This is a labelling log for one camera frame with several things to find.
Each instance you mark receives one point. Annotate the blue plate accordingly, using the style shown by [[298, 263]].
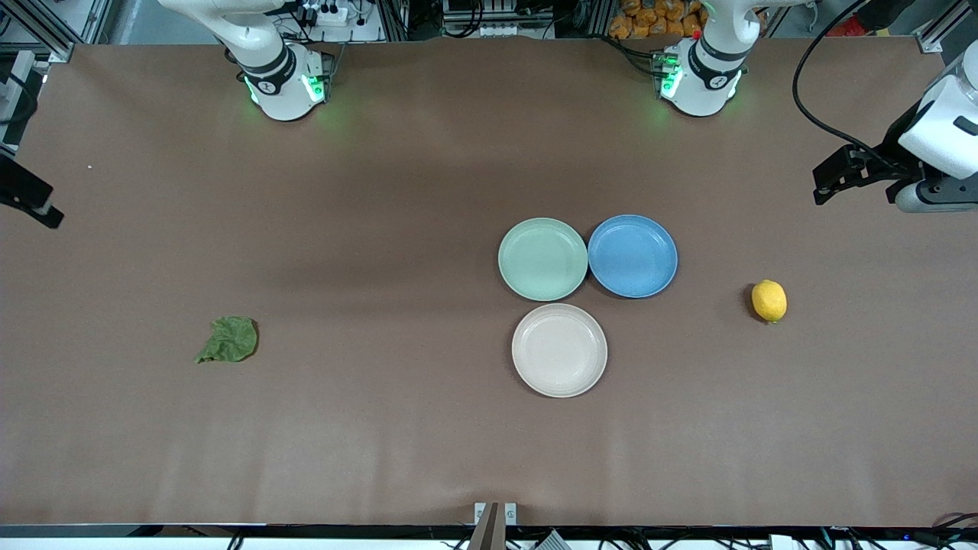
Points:
[[633, 256]]

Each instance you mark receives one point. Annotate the light green plate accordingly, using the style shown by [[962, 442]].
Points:
[[542, 260]]

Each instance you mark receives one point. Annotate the red object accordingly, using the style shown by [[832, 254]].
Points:
[[854, 29]]

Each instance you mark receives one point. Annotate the black electronics unit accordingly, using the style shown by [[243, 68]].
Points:
[[497, 29]]

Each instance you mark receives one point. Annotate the bag of orange items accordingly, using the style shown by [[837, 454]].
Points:
[[649, 19]]

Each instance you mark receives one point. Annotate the yellow lemon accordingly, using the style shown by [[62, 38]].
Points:
[[769, 301]]

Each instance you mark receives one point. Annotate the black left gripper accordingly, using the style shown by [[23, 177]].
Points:
[[892, 155]]

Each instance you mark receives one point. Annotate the white power strip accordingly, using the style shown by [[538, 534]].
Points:
[[328, 14]]

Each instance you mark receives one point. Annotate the silver metal bracket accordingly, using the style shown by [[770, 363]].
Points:
[[510, 513]]

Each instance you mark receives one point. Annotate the green lettuce leaf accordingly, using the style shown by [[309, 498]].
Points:
[[231, 340]]

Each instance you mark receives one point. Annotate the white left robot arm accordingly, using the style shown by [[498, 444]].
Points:
[[710, 69]]

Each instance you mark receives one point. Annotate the grey ribbed adapter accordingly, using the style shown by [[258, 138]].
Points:
[[550, 542]]

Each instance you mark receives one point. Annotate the brown slanted bar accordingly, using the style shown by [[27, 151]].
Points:
[[487, 531]]

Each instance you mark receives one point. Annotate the beige plate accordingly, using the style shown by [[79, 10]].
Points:
[[559, 351]]

